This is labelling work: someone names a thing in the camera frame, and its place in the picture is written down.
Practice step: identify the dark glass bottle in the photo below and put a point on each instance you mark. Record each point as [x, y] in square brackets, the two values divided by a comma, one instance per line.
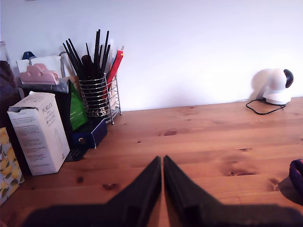
[8, 94]

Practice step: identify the blue clip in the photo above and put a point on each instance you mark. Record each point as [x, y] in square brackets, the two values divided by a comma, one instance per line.
[28, 55]

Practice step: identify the pink plastic holder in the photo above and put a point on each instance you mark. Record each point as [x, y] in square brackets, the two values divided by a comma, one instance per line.
[35, 75]

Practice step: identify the white security camera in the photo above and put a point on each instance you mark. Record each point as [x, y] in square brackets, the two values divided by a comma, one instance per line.
[277, 80]

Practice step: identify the black spoon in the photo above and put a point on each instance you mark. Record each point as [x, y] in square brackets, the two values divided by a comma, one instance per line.
[87, 61]

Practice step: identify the white Porlex box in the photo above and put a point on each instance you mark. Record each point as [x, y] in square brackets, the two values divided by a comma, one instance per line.
[40, 142]

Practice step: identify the navy sock with pink pattern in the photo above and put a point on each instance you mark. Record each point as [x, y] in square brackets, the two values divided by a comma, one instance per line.
[297, 170]

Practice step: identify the pale paper packet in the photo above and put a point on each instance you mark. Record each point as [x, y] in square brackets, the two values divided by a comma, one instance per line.
[114, 94]

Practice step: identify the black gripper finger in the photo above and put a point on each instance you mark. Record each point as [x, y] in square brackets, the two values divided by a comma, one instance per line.
[142, 194]
[184, 194]

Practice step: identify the navy box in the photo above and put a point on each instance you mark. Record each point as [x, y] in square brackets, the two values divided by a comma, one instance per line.
[100, 131]

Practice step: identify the white paper stack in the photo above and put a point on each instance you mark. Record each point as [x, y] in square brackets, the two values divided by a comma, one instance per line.
[47, 62]

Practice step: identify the green pouch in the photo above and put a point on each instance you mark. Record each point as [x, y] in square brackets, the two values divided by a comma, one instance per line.
[77, 113]

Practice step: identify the black slotted flat tool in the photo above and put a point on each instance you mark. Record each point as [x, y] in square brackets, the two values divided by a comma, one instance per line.
[74, 155]

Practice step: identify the lemon print box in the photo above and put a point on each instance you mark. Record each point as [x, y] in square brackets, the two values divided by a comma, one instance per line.
[8, 170]

